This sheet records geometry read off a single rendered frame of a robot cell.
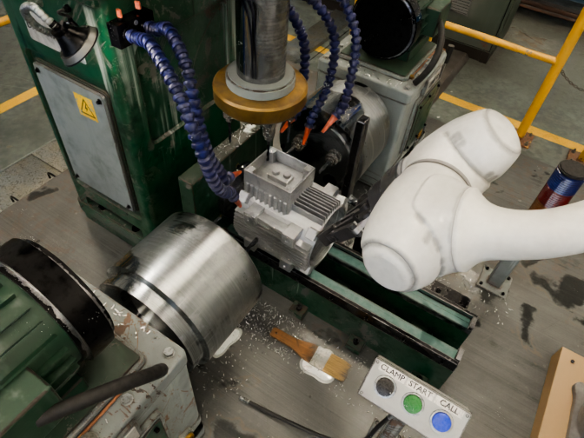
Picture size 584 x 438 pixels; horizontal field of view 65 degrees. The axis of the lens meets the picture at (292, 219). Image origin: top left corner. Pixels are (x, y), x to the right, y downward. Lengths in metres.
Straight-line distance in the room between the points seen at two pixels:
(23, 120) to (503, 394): 2.94
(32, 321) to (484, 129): 0.58
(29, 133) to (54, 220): 1.78
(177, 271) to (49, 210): 0.74
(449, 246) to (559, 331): 0.86
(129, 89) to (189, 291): 0.38
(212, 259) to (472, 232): 0.46
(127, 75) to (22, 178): 1.37
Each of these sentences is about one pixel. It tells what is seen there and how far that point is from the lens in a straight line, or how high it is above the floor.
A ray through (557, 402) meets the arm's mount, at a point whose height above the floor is 0.85.
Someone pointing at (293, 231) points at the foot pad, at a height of 1.07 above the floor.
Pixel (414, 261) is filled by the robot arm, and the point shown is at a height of 1.41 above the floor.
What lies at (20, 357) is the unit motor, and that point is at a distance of 0.60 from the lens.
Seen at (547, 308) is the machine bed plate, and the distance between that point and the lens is 1.41.
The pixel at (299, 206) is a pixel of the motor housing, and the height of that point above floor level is 1.10.
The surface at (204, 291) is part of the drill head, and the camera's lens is 0.81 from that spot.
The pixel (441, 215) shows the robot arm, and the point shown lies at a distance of 0.54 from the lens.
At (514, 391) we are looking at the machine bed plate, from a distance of 1.24.
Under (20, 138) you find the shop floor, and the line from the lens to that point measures 3.18.
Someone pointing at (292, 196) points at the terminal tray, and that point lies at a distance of 0.96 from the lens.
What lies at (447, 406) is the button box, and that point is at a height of 1.08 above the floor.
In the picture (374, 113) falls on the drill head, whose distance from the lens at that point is 1.22.
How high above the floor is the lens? 1.81
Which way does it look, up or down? 48 degrees down
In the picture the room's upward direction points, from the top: 6 degrees clockwise
